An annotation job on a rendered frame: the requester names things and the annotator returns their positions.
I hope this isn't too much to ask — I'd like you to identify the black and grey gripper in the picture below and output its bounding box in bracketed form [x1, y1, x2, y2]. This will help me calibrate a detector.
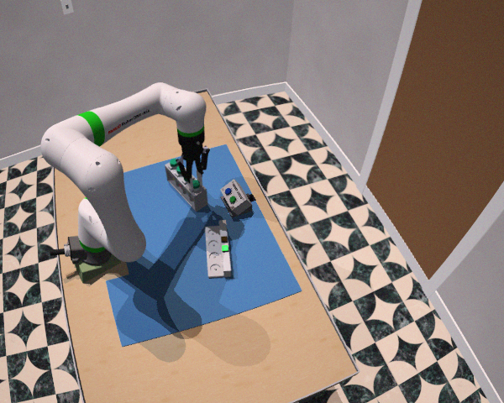
[176, 145, 210, 190]

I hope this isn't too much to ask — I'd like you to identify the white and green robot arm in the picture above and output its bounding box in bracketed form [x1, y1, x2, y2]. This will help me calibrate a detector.
[40, 82, 207, 265]

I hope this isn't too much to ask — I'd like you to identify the blue flat mat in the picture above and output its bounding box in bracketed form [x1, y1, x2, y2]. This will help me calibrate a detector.
[106, 144, 302, 347]

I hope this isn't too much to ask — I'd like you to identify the white sloping button panel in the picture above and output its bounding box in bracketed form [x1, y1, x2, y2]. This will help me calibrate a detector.
[220, 179, 255, 218]

